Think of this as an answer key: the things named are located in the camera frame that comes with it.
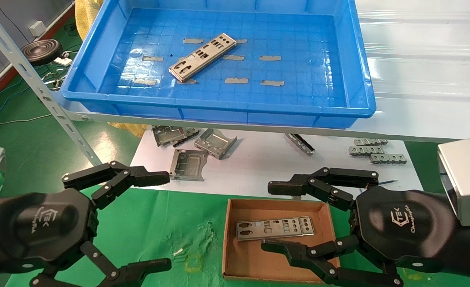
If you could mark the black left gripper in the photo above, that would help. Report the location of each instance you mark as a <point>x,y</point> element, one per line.
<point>39,227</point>

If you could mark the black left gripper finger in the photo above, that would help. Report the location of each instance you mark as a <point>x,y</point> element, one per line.
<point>147,177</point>

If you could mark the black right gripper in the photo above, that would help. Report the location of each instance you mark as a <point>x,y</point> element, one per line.
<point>402,227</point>

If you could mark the silver metal I/O shield plate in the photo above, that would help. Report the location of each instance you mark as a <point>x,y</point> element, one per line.
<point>203,56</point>
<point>277,235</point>

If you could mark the brown cardboard box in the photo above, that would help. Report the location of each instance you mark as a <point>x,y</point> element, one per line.
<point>251,255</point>

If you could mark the blue plastic tray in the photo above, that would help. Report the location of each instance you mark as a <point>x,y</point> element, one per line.
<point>299,99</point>

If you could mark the small white scrap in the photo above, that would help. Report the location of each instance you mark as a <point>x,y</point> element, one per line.
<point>178,252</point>

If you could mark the green table cloth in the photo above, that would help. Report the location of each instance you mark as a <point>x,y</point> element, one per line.
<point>159,223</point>

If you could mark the white board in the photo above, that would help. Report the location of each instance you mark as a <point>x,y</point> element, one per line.
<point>259,167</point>

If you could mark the grey metal connector strip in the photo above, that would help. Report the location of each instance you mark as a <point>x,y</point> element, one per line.
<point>364,150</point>
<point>370,142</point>
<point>388,159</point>

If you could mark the thin black stick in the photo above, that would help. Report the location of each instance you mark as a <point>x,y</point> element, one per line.
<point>388,182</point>

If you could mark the white power strip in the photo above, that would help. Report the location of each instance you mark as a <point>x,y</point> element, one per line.
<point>63,61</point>

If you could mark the black round stool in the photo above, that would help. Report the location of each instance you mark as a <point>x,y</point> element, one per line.
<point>41,50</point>

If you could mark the grey flat metal frame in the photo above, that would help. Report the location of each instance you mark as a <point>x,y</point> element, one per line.
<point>175,163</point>

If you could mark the grey folded metal bracket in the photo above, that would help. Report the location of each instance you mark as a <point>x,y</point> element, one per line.
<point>165,135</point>
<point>191,132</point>

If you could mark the grey metal rail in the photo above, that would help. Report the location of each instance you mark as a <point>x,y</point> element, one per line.
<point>301,145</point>

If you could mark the grey U-shaped metal bracket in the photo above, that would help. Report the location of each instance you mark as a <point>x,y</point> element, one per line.
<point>215,143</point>

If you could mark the grey perforated rack post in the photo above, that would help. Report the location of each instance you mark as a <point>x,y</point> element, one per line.
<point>31,75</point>

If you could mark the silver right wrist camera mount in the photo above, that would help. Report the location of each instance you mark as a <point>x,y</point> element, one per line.
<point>466,179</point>

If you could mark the white wall socket box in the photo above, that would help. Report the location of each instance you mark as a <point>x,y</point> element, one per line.
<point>37,28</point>

